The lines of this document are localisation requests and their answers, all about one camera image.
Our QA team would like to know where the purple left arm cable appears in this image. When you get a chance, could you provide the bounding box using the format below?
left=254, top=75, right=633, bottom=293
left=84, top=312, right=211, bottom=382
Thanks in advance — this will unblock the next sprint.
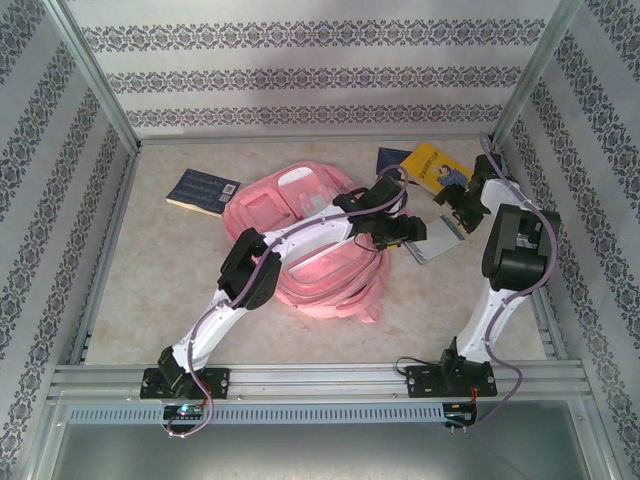
left=187, top=167, right=414, bottom=361

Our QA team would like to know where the aluminium frame side bar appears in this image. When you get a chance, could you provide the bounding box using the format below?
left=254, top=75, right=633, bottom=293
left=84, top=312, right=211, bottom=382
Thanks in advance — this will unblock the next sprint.
left=487, top=139, right=571, bottom=361
left=69, top=142, right=144, bottom=366

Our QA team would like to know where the aluminium frame cross bar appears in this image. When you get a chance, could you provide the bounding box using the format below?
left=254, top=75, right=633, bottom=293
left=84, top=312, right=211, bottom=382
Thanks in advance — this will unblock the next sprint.
left=137, top=133, right=494, bottom=147

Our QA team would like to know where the light grey notebook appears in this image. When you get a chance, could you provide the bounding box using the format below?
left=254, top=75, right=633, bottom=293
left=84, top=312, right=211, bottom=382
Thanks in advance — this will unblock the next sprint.
left=403, top=215, right=464, bottom=264

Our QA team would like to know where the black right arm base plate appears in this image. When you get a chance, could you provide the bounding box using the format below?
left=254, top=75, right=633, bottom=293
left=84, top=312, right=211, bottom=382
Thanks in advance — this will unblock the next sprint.
left=405, top=364, right=499, bottom=400

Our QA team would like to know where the yellow book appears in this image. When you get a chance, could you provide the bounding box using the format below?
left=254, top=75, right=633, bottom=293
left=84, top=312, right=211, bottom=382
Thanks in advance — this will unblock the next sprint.
left=399, top=142, right=474, bottom=196

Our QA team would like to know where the grey slotted cable duct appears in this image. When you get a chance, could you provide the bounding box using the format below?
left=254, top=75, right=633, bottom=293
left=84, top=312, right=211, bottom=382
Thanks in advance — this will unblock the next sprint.
left=67, top=402, right=446, bottom=426

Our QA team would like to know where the blue book with white text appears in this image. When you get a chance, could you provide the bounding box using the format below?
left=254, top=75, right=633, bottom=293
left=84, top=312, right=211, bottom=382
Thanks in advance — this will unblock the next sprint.
left=165, top=168, right=241, bottom=217

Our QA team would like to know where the pink student backpack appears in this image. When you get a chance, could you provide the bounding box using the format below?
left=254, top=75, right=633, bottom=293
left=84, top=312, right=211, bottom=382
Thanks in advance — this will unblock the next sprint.
left=222, top=160, right=401, bottom=326

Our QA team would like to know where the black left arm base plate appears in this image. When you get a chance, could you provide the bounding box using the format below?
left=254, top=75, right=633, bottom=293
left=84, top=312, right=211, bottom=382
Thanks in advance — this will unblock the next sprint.
left=139, top=366, right=232, bottom=401

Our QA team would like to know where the aluminium mounting rail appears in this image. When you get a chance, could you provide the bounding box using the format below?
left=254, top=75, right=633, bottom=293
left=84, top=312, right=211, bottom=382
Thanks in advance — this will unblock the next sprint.
left=47, top=363, right=586, bottom=404

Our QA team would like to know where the dark navy floral book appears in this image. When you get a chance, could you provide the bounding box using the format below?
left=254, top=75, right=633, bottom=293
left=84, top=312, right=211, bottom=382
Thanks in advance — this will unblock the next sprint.
left=375, top=146, right=416, bottom=181

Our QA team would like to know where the grey metal sheet panel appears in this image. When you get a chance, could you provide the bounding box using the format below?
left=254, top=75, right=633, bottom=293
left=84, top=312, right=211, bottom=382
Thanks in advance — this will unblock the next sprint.
left=47, top=422, right=601, bottom=480

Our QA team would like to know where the aluminium frame post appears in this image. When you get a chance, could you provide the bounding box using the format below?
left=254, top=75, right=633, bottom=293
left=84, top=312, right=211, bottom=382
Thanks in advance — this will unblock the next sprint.
left=487, top=0, right=589, bottom=149
left=47, top=0, right=142, bottom=151

